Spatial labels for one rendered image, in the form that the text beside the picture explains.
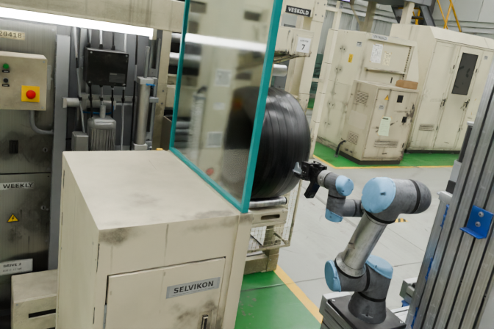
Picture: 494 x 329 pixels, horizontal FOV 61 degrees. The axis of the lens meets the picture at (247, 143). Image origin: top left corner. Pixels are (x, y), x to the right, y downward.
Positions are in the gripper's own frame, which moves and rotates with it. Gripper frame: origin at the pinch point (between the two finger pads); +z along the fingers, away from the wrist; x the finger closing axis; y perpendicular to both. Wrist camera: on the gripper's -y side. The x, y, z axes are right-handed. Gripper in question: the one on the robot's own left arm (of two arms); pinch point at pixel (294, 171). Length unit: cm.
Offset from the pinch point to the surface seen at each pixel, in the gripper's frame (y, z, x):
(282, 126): 21.0, 2.7, 7.7
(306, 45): 62, 40, -30
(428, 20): 210, 530, -777
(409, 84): 50, 286, -434
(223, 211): 7, -61, 71
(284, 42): 62, 40, -16
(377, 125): -17, 293, -383
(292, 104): 30.8, 10.2, -2.5
